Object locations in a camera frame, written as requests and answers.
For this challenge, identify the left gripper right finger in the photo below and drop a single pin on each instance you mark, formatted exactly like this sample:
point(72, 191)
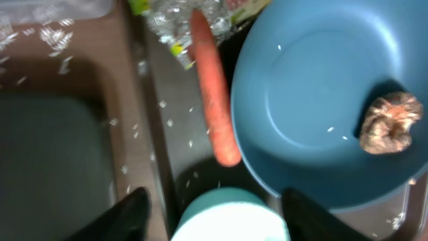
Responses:
point(308, 221)

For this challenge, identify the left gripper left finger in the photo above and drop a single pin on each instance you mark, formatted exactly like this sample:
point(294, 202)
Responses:
point(125, 221)

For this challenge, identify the large blue plate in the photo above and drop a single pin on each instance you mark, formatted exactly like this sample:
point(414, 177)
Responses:
point(306, 74)

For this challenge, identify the light blue rice bowl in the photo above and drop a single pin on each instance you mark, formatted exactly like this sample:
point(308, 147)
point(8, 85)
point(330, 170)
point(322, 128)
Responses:
point(230, 214)

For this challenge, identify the black plastic tray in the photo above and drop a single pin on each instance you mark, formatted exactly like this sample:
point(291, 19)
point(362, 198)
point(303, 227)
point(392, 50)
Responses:
point(57, 174)

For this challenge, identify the orange carrot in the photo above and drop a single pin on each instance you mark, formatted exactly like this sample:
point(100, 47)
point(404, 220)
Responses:
point(214, 92)

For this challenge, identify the brown food scrap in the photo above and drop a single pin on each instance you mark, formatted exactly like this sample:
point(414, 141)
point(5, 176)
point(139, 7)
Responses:
point(387, 123)

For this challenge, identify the crumpled aluminium foil ball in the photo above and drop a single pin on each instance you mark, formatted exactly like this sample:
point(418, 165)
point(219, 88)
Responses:
point(171, 21)

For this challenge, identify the green snack wrapper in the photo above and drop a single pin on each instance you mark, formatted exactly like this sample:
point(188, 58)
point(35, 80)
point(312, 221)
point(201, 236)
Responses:
point(239, 10)

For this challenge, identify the clear plastic bin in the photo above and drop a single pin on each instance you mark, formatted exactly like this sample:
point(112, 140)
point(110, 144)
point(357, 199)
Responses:
point(32, 11)

